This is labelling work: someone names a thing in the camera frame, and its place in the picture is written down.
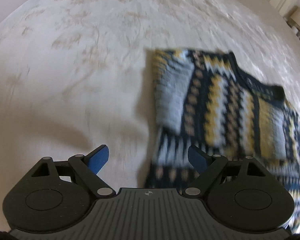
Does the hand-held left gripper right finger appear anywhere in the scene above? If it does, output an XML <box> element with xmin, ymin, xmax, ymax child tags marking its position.
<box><xmin>184</xmin><ymin>145</ymin><xmax>267</xmax><ymax>198</ymax></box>

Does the table lamp with slim base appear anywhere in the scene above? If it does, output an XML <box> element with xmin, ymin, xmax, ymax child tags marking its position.
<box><xmin>288</xmin><ymin>8</ymin><xmax>300</xmax><ymax>29</ymax></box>

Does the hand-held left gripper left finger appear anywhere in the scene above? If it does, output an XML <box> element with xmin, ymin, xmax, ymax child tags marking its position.
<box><xmin>30</xmin><ymin>144</ymin><xmax>116</xmax><ymax>198</ymax></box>

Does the bed with cream floral bedspread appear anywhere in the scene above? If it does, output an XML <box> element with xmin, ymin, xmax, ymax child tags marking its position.
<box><xmin>0</xmin><ymin>0</ymin><xmax>300</xmax><ymax>233</ymax></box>

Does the navy yellow white patterned sweater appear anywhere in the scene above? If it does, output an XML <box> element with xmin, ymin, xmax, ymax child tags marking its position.
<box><xmin>145</xmin><ymin>47</ymin><xmax>300</xmax><ymax>233</ymax></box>

